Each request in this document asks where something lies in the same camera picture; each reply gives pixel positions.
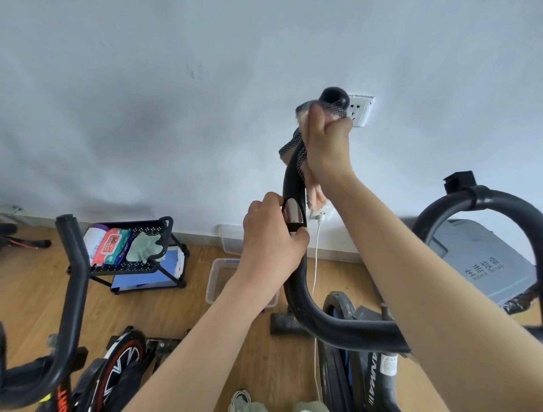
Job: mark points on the black metal trolley cart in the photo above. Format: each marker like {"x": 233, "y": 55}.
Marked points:
{"x": 165, "y": 265}

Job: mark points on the person's right hand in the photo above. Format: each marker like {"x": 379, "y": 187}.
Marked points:
{"x": 328, "y": 148}

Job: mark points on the person's left thumb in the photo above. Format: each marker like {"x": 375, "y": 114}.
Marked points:
{"x": 301, "y": 242}

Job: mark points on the black machine base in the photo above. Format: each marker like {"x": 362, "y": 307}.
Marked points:
{"x": 17, "y": 240}

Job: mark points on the grey trash bin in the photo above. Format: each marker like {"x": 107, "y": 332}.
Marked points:
{"x": 479, "y": 259}

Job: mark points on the person's left hand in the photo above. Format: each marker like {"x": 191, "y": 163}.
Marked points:
{"x": 267, "y": 250}

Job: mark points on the person's white shoe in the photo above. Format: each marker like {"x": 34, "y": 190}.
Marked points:
{"x": 244, "y": 403}

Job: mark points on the person's left middle finger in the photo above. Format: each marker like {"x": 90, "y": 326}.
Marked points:
{"x": 255, "y": 209}

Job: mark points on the clear plastic lid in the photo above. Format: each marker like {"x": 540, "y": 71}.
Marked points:
{"x": 231, "y": 240}

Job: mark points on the purple white canister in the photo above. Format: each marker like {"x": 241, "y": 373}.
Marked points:
{"x": 94, "y": 240}

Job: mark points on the person's left forearm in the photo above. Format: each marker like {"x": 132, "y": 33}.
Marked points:
{"x": 199, "y": 352}

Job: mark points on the clear plastic container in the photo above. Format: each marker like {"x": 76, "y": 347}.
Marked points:
{"x": 218, "y": 280}

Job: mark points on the white wall socket with plug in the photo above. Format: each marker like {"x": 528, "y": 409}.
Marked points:
{"x": 324, "y": 213}

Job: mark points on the green cloth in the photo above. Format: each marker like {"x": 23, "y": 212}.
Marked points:
{"x": 142, "y": 248}

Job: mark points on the red wet wipes packet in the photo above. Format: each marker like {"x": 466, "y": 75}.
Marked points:
{"x": 111, "y": 246}

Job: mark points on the black exercise bike body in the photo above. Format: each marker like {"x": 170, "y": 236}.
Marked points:
{"x": 339, "y": 382}

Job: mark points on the blue flat box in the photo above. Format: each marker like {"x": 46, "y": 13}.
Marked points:
{"x": 140, "y": 278}

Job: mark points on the black taped bar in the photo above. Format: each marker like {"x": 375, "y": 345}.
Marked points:
{"x": 519, "y": 300}

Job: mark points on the person's right thumb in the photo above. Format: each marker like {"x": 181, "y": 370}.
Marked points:
{"x": 314, "y": 121}

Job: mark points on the black red exercise bike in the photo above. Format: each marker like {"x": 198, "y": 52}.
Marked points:
{"x": 76, "y": 276}

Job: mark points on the person's right forearm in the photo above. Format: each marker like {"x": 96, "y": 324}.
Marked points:
{"x": 424, "y": 288}

